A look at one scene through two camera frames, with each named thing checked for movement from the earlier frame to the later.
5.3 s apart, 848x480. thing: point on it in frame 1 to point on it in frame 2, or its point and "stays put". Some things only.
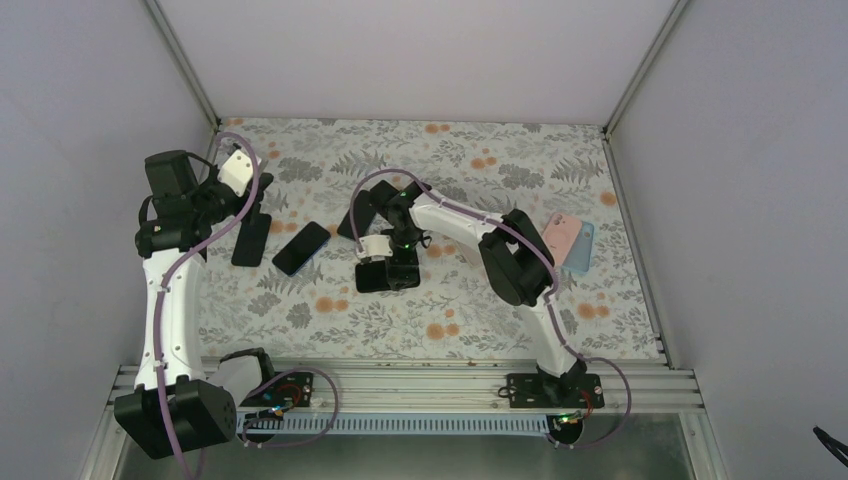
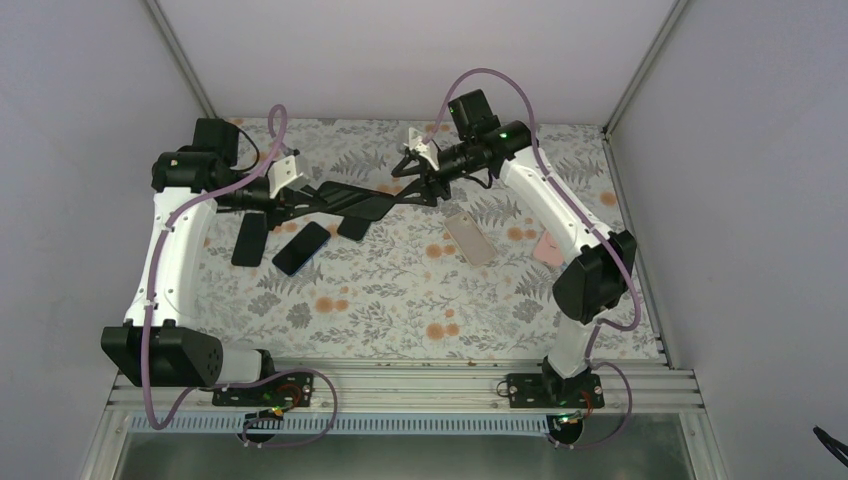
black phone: x=372 y=276 to x=353 y=201
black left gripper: x=263 y=180 to x=287 y=199
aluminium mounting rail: x=629 y=388 stays put
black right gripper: x=406 y=276 to x=428 y=181
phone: x=252 y=240 stays put
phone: x=364 y=214 stays put
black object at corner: x=832 y=446 stays put
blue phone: x=300 y=250 stays put
